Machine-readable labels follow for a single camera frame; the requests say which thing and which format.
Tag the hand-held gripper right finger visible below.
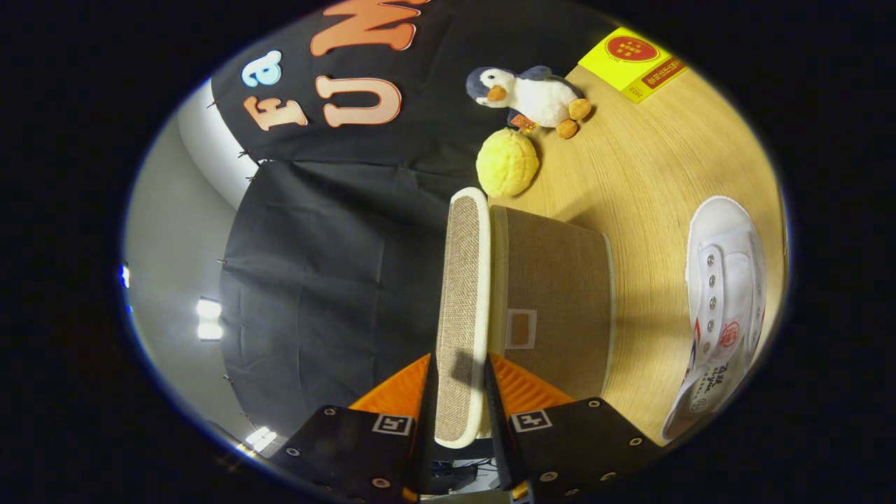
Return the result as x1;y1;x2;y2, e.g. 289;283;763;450
483;352;662;504

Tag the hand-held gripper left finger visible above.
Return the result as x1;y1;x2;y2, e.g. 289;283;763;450
269;352;438;504

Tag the brown fabric storage box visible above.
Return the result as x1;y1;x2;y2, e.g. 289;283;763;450
434;187;618;449

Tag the white canvas shoe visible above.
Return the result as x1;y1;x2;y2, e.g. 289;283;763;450
660;195;768;443

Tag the yellow plush bun toy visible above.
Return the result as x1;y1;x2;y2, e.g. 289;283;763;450
476;128;540;199

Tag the plush penguin toy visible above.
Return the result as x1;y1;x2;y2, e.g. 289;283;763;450
465;65;592;139

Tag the yellow book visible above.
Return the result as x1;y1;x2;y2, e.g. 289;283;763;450
578;27;688;104

